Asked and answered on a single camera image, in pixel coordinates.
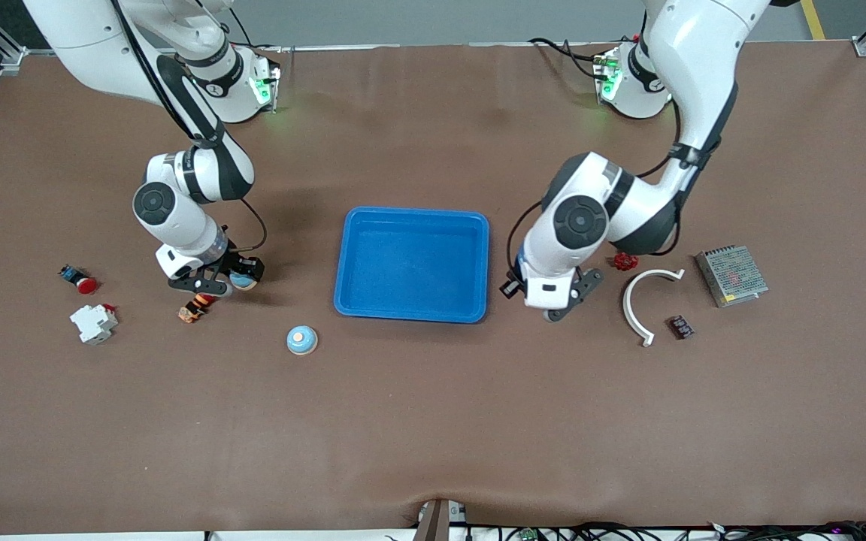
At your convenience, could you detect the red push button switch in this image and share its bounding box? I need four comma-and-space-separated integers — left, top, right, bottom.
58, 264, 99, 295

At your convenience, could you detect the blue plastic tray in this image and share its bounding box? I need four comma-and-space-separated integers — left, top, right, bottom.
333, 207, 491, 325

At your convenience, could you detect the grey metal table bracket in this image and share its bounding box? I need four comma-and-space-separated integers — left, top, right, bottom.
414, 498, 468, 541

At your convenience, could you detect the white circuit breaker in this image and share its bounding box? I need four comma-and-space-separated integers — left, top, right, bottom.
69, 303, 120, 346

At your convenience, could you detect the metal mesh power supply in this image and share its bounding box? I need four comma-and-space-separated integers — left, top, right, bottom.
695, 244, 770, 309

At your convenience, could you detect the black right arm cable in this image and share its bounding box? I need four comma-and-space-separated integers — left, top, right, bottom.
106, 0, 268, 252

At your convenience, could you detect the brown table cover mat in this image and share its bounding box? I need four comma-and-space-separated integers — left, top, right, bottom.
0, 41, 866, 536

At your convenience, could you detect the black base cable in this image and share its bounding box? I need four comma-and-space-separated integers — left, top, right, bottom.
529, 36, 614, 80

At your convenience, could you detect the white curved plastic clamp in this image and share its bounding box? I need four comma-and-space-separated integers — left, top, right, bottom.
622, 268, 686, 348

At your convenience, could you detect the green lit base connector box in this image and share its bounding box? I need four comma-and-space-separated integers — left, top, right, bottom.
251, 64, 282, 115
592, 51, 623, 102

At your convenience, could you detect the orange black emergency button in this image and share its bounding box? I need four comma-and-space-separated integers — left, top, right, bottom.
177, 293, 217, 325

